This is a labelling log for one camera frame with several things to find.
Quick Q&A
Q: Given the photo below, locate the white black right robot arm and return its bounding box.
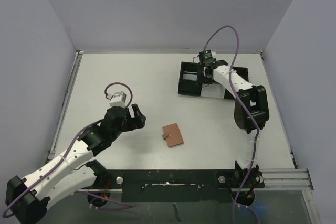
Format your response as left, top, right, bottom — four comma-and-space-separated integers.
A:
196, 60, 269, 187

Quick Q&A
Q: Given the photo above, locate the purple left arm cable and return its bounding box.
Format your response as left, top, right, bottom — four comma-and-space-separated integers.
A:
4, 82, 133, 217

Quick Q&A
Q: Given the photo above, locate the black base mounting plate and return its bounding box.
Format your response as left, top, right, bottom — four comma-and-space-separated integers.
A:
86, 169, 265, 203

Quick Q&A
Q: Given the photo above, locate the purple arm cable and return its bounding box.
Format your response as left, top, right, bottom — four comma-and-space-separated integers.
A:
4, 82, 133, 217
204, 25, 262, 224

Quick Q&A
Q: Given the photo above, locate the black bin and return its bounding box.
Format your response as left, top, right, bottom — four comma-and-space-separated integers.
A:
224, 66, 249, 100
178, 61, 202, 97

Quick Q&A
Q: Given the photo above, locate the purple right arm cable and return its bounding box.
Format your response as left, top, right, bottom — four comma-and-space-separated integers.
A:
204, 25, 262, 224

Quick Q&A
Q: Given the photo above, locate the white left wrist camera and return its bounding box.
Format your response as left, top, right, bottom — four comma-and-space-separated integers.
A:
107, 91, 127, 108

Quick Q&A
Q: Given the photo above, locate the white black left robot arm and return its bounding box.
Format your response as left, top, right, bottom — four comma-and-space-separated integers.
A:
2, 104, 146, 223

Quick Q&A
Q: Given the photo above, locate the silver card in bin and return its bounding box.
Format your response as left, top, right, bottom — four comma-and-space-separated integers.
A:
182, 72, 197, 81

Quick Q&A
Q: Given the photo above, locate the white bin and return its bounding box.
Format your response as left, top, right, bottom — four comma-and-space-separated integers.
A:
201, 82, 226, 99

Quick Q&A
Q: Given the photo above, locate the tan leather card holder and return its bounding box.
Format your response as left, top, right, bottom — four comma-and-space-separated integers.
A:
162, 123, 184, 148

